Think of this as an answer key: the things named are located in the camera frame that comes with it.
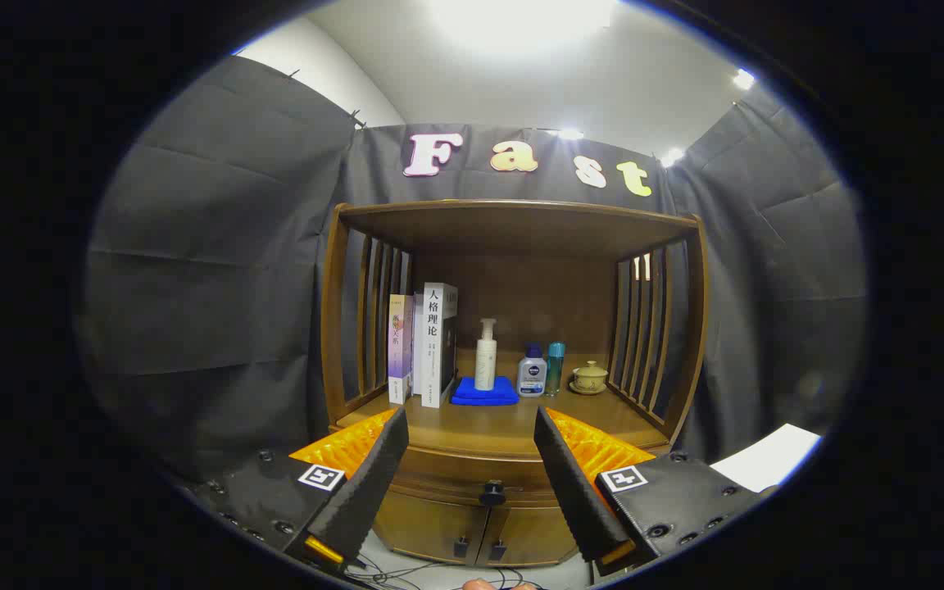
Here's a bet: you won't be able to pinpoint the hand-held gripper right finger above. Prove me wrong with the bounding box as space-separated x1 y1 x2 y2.
534 407 778 566

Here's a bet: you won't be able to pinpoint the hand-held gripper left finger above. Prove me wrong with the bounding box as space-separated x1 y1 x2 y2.
185 407 410 574

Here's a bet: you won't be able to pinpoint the brown wooden drawer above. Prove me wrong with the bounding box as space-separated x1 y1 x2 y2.
382 442 571 507

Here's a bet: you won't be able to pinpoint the wooden cabinet door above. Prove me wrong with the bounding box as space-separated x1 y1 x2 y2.
372 488 489 566
476 504 579 568

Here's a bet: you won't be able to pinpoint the wooden countertop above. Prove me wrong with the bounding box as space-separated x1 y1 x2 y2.
331 351 673 461

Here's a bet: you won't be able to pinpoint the brown wooden cabinet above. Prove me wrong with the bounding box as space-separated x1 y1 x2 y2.
320 199 710 569

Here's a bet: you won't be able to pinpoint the white bottle with blue cap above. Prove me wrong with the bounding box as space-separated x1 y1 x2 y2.
517 343 547 398

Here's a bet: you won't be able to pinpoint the teal bottle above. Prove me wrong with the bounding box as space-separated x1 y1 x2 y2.
545 342 566 397

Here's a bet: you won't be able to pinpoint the blue folded cloth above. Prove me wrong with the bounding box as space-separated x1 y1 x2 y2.
450 376 520 406

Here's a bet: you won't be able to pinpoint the thin pale book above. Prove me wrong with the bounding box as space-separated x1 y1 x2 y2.
412 293 425 398

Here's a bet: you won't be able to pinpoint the purple book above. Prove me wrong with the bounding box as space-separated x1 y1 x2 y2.
388 295 415 405

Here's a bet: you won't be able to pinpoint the white pump bottle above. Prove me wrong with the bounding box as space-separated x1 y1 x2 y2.
475 318 498 392

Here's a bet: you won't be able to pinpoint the thick white book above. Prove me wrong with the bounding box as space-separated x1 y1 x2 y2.
421 283 460 409

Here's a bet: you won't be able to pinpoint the white board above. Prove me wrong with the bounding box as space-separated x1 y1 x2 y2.
710 424 823 493

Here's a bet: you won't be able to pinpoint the large ceiling light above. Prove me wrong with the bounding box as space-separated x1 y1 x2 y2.
423 0 620 50

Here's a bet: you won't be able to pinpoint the black floor cables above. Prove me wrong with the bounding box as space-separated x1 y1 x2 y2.
349 557 596 590

